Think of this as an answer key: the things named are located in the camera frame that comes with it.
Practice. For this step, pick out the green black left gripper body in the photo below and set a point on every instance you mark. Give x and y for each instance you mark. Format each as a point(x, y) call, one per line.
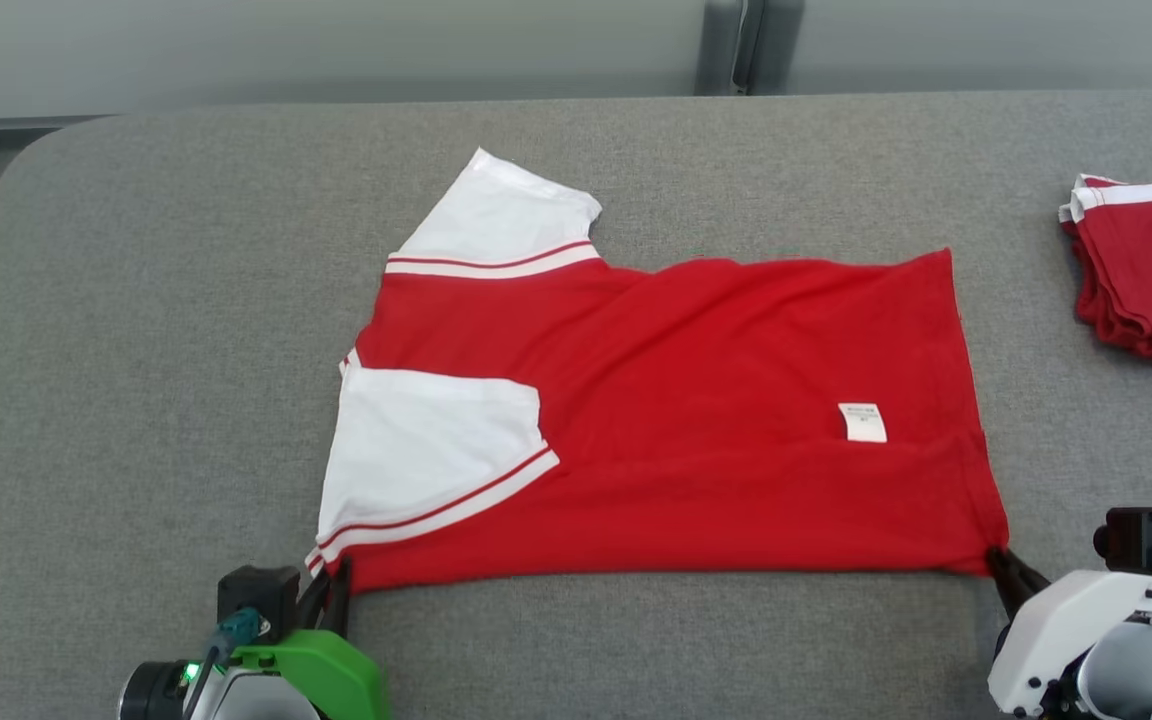
point(336, 675)

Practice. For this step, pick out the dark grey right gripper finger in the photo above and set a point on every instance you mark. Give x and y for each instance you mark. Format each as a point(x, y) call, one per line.
point(1008, 595)
point(1024, 575)

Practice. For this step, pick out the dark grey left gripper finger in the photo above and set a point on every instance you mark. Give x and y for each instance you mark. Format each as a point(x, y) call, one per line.
point(340, 605)
point(313, 605)

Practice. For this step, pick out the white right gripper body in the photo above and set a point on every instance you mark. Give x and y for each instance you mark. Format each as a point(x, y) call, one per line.
point(1061, 630)

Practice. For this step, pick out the red white basketball jersey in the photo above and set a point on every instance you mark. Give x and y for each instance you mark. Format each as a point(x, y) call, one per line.
point(686, 400)

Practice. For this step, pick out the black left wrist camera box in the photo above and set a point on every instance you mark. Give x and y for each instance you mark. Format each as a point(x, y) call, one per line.
point(256, 595)

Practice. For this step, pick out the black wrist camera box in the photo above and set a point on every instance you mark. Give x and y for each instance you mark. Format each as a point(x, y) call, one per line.
point(256, 595)
point(1141, 540)

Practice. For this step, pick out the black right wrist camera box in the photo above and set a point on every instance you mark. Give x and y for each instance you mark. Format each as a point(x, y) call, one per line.
point(1141, 540)

